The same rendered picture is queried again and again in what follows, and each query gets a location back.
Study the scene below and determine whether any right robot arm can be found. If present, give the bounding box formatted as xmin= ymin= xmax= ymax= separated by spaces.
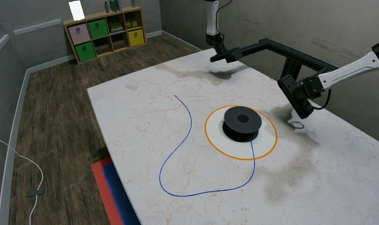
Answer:
xmin=204 ymin=0 xmax=236 ymax=59

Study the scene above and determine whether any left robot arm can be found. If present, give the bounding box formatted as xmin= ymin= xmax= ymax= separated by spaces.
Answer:
xmin=281 ymin=42 xmax=379 ymax=117

